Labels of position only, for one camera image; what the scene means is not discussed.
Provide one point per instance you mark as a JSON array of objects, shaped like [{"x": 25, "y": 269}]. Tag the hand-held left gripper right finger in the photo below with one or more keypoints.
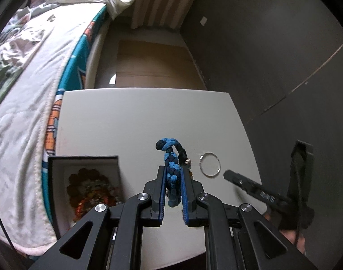
[{"x": 185, "y": 194}]

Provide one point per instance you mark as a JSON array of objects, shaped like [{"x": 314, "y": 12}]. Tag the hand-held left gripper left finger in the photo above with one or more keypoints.
[{"x": 161, "y": 194}]

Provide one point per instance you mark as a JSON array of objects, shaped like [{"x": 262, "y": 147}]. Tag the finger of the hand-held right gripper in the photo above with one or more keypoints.
[{"x": 250, "y": 185}]

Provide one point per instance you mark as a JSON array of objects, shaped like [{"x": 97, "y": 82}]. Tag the silver bangle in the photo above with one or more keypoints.
[{"x": 209, "y": 153}]

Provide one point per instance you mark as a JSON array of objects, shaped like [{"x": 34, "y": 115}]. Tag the pile of beaded jewelry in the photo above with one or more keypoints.
[{"x": 87, "y": 191}]

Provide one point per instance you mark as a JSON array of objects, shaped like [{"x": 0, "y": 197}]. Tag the black jewelry box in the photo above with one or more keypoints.
[{"x": 84, "y": 159}]

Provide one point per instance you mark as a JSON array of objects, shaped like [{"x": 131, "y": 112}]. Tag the person's right hand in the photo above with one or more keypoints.
[{"x": 299, "y": 242}]

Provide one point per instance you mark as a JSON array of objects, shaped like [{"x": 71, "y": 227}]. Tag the white low table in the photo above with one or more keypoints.
[{"x": 149, "y": 118}]

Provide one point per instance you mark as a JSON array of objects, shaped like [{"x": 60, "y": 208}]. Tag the grey wardrobe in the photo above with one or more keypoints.
[{"x": 272, "y": 47}]

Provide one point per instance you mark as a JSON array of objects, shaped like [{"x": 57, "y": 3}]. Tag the white fleece blanket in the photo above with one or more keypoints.
[{"x": 25, "y": 118}]

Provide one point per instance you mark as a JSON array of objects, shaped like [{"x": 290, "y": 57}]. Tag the teal printed bed sheet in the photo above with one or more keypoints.
[{"x": 78, "y": 59}]

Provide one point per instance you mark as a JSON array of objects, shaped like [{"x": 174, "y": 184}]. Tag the wide beige curtain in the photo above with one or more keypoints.
[{"x": 160, "y": 2}]

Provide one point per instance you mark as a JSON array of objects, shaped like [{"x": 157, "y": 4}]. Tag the white wall socket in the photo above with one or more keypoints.
[{"x": 203, "y": 20}]

